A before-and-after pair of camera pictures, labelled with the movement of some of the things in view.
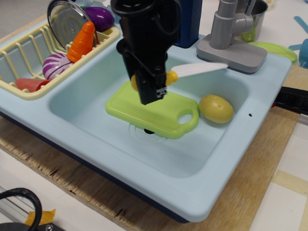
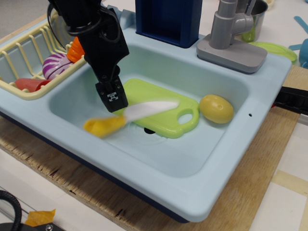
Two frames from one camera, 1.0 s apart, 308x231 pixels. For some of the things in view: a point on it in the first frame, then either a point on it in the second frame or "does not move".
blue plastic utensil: [300, 21] does not move
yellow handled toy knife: [172, 77] → [104, 127]
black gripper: [148, 29] → [96, 24]
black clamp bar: [293, 99] does not move
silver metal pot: [257, 11] does not move
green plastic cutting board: [160, 115] does not move
